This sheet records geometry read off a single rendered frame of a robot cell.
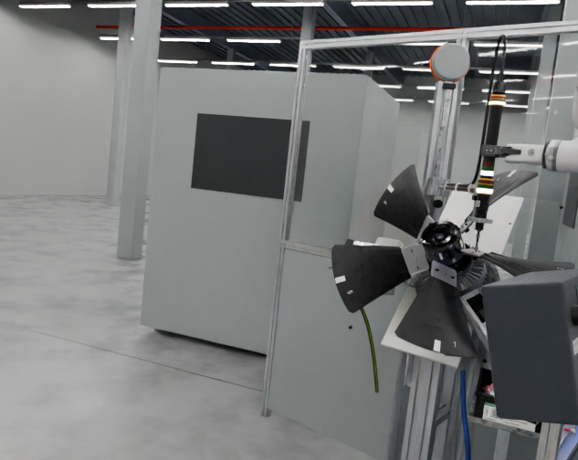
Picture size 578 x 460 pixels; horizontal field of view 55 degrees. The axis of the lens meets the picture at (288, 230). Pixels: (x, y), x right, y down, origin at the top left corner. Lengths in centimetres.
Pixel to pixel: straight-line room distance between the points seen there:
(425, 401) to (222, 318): 244
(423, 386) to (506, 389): 110
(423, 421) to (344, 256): 61
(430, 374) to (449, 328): 36
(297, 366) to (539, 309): 229
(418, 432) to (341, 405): 96
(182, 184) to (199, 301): 89
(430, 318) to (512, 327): 76
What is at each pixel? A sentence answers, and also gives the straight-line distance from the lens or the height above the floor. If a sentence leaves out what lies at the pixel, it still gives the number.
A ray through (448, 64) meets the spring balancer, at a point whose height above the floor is 187.
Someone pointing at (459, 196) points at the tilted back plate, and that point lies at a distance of 218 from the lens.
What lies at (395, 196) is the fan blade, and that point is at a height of 132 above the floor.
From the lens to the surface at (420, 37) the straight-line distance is 268.
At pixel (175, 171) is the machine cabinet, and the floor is 128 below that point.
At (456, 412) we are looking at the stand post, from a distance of 218.
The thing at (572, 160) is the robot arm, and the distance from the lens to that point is 162.
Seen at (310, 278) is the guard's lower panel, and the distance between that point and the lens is 287.
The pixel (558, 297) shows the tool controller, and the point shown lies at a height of 123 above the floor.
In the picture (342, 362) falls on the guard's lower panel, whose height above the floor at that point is 45.
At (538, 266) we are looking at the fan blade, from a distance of 167.
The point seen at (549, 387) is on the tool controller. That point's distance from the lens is 84.
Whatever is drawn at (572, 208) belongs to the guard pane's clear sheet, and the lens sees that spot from 238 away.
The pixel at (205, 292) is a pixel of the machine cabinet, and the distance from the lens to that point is 417.
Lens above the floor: 136
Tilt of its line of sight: 6 degrees down
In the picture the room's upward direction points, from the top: 6 degrees clockwise
